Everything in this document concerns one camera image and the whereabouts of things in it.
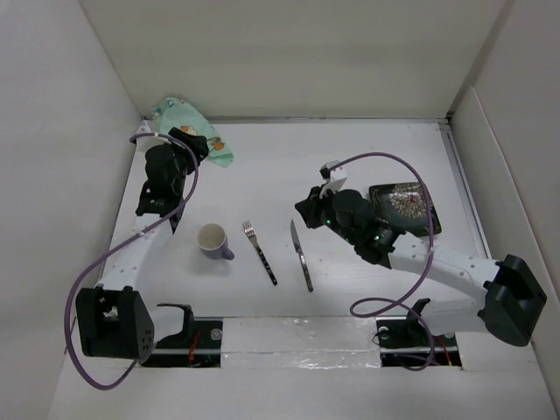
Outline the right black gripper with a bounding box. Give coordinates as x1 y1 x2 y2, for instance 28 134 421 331
295 183 358 246

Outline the green cartoon print cloth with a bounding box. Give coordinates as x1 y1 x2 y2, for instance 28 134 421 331
150 97 234 168

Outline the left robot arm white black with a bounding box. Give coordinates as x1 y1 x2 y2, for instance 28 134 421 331
75 128 208 361

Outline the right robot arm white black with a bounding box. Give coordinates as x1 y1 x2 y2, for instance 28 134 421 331
295 186 547 348

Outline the black floral square plate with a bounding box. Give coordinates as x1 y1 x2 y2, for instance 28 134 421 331
368 182 429 237

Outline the purple mug white inside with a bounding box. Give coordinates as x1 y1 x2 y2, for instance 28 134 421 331
196 223 235 261

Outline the steel knife patterned handle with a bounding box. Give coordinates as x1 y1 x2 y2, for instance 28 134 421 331
290 220 314 293

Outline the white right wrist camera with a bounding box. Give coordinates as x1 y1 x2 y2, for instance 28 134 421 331
319 160 347 197

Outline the steel fork patterned handle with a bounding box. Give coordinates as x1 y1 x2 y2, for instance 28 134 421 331
242 220 277 286

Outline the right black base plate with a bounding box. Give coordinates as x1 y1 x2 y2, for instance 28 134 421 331
372 317 462 369

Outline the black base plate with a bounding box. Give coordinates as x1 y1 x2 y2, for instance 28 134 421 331
372 317 462 369
140 304 224 368

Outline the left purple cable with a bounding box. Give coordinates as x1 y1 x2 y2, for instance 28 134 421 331
64 133 201 390

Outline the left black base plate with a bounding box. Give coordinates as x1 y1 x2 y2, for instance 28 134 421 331
140 304 224 368

